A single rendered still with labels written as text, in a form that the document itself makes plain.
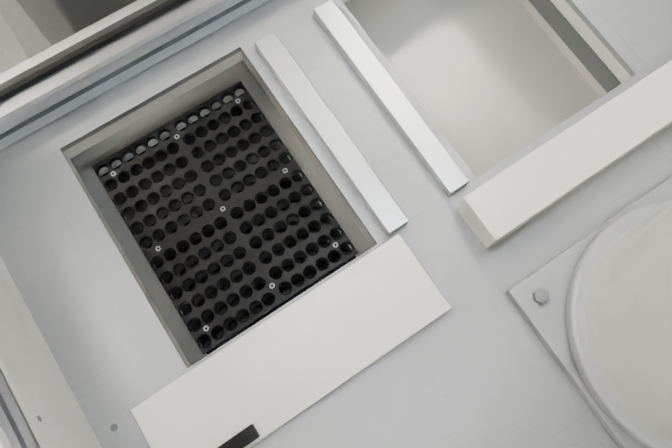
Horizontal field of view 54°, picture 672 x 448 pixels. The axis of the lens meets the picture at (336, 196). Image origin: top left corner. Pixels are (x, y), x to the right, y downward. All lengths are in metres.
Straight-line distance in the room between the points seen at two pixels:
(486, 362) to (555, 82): 0.37
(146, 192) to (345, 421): 0.30
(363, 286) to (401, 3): 0.40
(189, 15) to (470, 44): 0.35
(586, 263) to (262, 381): 0.30
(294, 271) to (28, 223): 0.25
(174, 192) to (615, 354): 0.43
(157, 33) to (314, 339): 0.32
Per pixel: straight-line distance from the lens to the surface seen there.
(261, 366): 0.58
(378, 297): 0.58
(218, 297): 0.65
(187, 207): 0.67
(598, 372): 0.60
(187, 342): 0.71
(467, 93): 0.80
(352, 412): 0.59
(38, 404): 0.55
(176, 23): 0.65
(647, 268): 0.51
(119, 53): 0.65
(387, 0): 0.85
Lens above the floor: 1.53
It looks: 73 degrees down
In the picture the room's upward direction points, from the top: 3 degrees clockwise
